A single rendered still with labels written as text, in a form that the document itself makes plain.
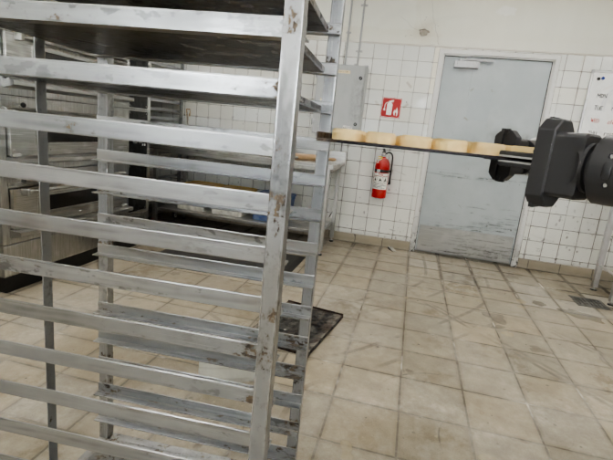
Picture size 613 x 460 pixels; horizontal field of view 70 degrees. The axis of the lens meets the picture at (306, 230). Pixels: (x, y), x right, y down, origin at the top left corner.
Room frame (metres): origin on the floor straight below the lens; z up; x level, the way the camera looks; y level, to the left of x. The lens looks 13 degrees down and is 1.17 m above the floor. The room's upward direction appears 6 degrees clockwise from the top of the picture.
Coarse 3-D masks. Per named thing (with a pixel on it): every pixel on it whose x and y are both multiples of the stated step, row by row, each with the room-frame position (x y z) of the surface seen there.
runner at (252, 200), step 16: (0, 160) 0.79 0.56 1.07; (16, 176) 0.79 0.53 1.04; (32, 176) 0.78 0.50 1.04; (48, 176) 0.78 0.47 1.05; (64, 176) 0.77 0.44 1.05; (80, 176) 0.77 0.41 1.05; (96, 176) 0.76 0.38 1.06; (112, 176) 0.76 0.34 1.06; (128, 176) 0.75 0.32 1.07; (128, 192) 0.75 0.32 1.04; (144, 192) 0.75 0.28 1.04; (160, 192) 0.74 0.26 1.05; (176, 192) 0.74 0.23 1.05; (192, 192) 0.74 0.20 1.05; (208, 192) 0.73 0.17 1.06; (224, 192) 0.73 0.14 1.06; (240, 192) 0.72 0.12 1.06; (256, 192) 0.72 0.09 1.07; (256, 208) 0.72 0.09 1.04
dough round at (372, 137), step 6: (366, 132) 0.74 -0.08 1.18; (372, 132) 0.73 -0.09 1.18; (378, 132) 0.72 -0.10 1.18; (384, 132) 0.72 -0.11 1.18; (366, 138) 0.74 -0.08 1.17; (372, 138) 0.73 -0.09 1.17; (378, 138) 0.72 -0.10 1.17; (384, 138) 0.72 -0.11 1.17; (390, 138) 0.72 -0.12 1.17; (390, 144) 0.72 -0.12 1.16
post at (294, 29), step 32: (288, 0) 0.68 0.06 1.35; (288, 32) 0.68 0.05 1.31; (288, 64) 0.68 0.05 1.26; (288, 96) 0.68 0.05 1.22; (288, 128) 0.68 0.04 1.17; (288, 160) 0.68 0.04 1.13; (288, 192) 0.69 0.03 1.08; (256, 352) 0.68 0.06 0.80; (256, 384) 0.68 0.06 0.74; (256, 416) 0.68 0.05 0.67; (256, 448) 0.68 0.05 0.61
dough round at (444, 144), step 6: (438, 138) 0.72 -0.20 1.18; (438, 144) 0.72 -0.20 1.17; (444, 144) 0.71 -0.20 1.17; (450, 144) 0.70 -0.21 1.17; (456, 144) 0.70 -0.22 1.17; (462, 144) 0.70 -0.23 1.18; (444, 150) 0.71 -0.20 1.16; (450, 150) 0.70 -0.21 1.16; (456, 150) 0.70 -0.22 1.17; (462, 150) 0.71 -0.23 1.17
